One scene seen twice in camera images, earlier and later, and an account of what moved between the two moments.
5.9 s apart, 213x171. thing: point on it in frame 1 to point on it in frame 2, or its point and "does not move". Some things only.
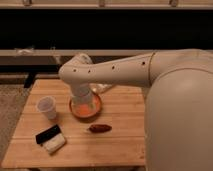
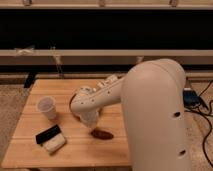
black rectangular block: x=47 y=134 does not move
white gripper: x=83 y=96 to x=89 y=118
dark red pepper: x=100 y=128 to x=101 y=134
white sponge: x=54 y=144 does not move
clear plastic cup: x=47 y=104 does not move
